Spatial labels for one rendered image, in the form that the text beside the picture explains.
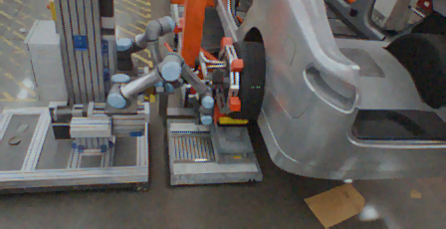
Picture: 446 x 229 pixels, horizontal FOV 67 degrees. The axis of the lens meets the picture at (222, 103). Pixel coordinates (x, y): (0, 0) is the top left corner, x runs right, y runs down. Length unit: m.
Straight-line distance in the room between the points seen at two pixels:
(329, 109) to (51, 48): 1.74
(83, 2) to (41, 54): 0.44
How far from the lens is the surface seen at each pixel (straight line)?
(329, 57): 1.80
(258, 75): 2.54
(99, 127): 2.47
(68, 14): 2.35
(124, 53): 2.80
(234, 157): 3.09
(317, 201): 3.25
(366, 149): 2.09
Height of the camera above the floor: 2.39
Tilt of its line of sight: 37 degrees down
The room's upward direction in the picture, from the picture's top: 11 degrees clockwise
